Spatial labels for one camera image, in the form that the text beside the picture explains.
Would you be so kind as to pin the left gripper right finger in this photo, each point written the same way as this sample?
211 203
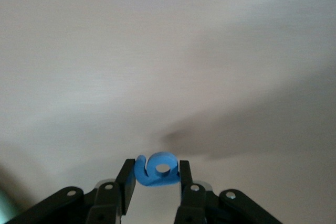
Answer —
193 203

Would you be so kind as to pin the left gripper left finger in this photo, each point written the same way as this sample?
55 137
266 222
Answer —
110 200

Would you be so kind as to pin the blue foam letter g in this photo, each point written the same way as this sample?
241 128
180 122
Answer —
168 161

